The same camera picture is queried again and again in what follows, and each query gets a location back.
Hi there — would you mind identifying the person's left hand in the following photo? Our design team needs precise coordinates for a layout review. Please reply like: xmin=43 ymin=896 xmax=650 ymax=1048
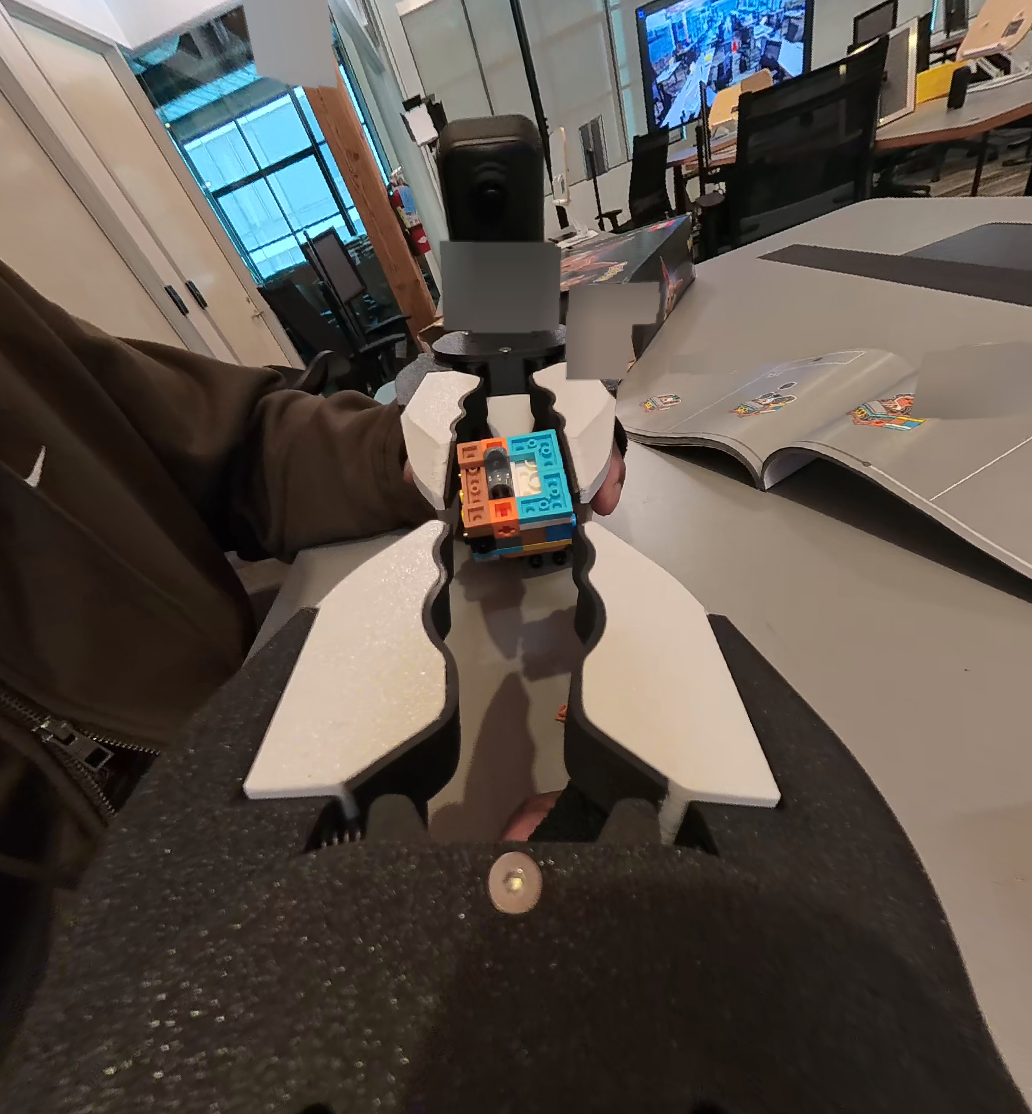
xmin=587 ymin=426 xmax=630 ymax=516

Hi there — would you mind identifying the wooden laptop stand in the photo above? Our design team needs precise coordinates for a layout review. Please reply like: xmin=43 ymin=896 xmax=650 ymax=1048
xmin=955 ymin=0 xmax=1032 ymax=62

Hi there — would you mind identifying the wooden post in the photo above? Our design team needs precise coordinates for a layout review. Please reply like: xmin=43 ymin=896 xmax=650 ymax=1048
xmin=307 ymin=61 xmax=439 ymax=323

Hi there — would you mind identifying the dark printed toy box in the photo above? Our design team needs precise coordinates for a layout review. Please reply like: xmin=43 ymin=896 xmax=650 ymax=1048
xmin=420 ymin=213 xmax=698 ymax=367

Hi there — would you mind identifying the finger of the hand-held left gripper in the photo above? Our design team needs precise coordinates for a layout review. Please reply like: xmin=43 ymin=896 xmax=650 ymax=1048
xmin=533 ymin=361 xmax=618 ymax=508
xmin=399 ymin=370 xmax=484 ymax=512

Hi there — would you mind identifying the person's left forearm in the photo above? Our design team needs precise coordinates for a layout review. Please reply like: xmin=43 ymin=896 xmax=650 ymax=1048
xmin=237 ymin=370 xmax=434 ymax=562

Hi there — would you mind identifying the black desk cable cover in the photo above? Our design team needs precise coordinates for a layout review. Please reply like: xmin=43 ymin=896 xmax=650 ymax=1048
xmin=759 ymin=222 xmax=1032 ymax=314

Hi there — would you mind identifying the teal L-shaped brick plate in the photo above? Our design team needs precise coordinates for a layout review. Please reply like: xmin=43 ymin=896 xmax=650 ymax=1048
xmin=520 ymin=453 xmax=575 ymax=527

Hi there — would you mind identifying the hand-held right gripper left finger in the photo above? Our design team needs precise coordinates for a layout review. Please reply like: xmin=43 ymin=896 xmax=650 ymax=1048
xmin=242 ymin=519 xmax=463 ymax=823

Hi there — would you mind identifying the white double door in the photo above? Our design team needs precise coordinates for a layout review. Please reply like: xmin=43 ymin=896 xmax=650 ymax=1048
xmin=11 ymin=0 xmax=303 ymax=367

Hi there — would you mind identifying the light panel on stand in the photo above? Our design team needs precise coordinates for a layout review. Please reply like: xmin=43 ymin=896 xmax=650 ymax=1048
xmin=403 ymin=96 xmax=447 ymax=149

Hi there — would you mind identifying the wood-edged desk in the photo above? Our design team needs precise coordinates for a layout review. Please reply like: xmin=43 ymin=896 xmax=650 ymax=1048
xmin=668 ymin=65 xmax=1032 ymax=197

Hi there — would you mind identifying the person's brown jacket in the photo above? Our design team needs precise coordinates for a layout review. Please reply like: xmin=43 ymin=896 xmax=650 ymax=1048
xmin=0 ymin=230 xmax=308 ymax=1114

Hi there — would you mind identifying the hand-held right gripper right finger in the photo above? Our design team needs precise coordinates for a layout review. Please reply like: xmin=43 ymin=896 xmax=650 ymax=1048
xmin=566 ymin=519 xmax=784 ymax=844

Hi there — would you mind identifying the monitor on easel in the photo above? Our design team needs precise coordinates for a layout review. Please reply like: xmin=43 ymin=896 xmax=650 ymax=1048
xmin=302 ymin=228 xmax=369 ymax=301

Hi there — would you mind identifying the large wall screen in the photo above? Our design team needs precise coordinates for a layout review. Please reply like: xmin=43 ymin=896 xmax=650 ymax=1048
xmin=636 ymin=0 xmax=817 ymax=132

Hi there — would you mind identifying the black mesh office chair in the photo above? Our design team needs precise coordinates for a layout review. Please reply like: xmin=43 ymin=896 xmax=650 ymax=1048
xmin=725 ymin=35 xmax=891 ymax=254

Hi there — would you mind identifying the red fire extinguisher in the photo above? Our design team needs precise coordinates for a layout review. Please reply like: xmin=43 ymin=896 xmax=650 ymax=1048
xmin=387 ymin=169 xmax=430 ymax=258

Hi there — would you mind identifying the grey desk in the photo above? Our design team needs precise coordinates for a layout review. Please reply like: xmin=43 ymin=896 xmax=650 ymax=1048
xmin=246 ymin=196 xmax=1032 ymax=1114

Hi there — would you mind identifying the multicoloured brick model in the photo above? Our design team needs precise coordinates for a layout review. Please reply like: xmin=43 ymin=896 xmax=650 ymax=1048
xmin=457 ymin=428 xmax=580 ymax=571

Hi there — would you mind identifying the grey instruction booklet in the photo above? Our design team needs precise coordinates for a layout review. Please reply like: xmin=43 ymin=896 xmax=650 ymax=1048
xmin=615 ymin=348 xmax=1032 ymax=602

